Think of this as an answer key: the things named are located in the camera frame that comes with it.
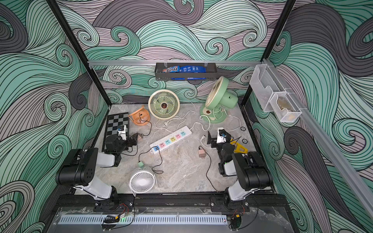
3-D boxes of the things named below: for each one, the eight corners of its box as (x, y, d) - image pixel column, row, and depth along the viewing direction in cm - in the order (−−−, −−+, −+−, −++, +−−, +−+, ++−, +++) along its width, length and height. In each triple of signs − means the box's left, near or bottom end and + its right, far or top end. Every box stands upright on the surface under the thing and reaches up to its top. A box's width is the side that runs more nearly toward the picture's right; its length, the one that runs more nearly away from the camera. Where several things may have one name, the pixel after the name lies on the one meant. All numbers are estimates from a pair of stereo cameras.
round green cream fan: (151, 119, 111) (146, 102, 96) (154, 107, 120) (150, 89, 105) (179, 119, 111) (178, 102, 96) (179, 107, 120) (178, 89, 105)
